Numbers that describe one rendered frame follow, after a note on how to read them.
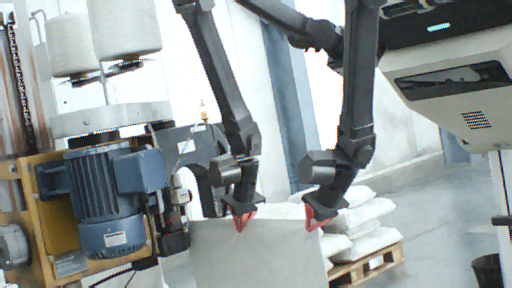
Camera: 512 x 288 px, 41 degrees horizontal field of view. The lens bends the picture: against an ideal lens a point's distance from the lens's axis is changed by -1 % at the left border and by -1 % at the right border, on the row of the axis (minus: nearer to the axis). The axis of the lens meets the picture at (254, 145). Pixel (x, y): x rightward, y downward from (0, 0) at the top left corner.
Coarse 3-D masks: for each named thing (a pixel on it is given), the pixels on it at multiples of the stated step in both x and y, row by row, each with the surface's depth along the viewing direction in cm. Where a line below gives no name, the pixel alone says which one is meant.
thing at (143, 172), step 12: (120, 156) 153; (132, 156) 150; (144, 156) 151; (156, 156) 156; (120, 168) 151; (132, 168) 150; (144, 168) 150; (156, 168) 155; (120, 180) 152; (132, 180) 150; (144, 180) 150; (156, 180) 154; (120, 192) 152; (132, 192) 151; (144, 192) 150
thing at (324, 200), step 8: (312, 192) 154; (320, 192) 151; (328, 192) 150; (336, 192) 149; (344, 192) 150; (304, 200) 152; (312, 200) 152; (320, 200) 151; (328, 200) 151; (336, 200) 151; (344, 200) 156; (312, 208) 150; (320, 208) 150; (328, 208) 152; (336, 208) 153; (320, 216) 150
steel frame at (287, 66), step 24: (288, 0) 761; (264, 24) 781; (288, 48) 761; (288, 72) 776; (288, 96) 782; (288, 120) 789; (312, 120) 770; (288, 144) 790; (312, 144) 767; (456, 144) 1004; (288, 168) 787; (456, 168) 980
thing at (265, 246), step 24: (192, 240) 192; (216, 240) 187; (240, 240) 181; (264, 240) 171; (288, 240) 164; (312, 240) 159; (192, 264) 194; (216, 264) 189; (240, 264) 183; (264, 264) 174; (288, 264) 166; (312, 264) 160
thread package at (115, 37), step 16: (96, 0) 161; (112, 0) 160; (128, 0) 160; (144, 0) 163; (96, 16) 162; (112, 16) 160; (128, 16) 160; (144, 16) 162; (96, 32) 162; (112, 32) 160; (128, 32) 160; (144, 32) 162; (160, 32) 167; (96, 48) 164; (112, 48) 160; (128, 48) 160; (144, 48) 162; (160, 48) 167
